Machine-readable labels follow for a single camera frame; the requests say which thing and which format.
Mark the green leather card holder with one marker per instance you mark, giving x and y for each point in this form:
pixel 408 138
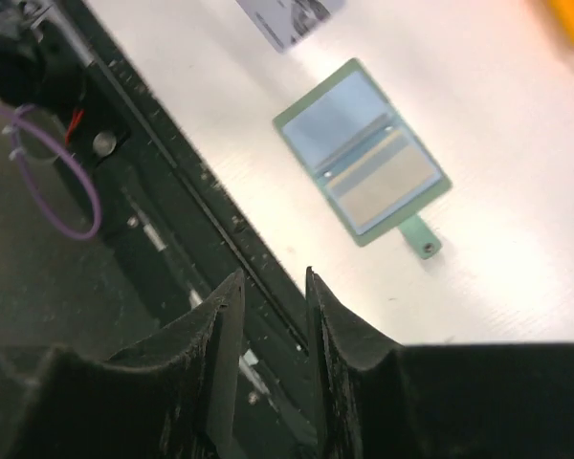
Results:
pixel 333 125

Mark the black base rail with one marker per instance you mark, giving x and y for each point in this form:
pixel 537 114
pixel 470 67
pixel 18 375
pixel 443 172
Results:
pixel 177 233

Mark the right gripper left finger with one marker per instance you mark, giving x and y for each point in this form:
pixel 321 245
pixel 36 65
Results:
pixel 170 395

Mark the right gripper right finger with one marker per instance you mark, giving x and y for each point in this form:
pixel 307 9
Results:
pixel 377 398

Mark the gold credit card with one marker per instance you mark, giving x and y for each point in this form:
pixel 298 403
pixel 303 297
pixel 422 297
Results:
pixel 382 180

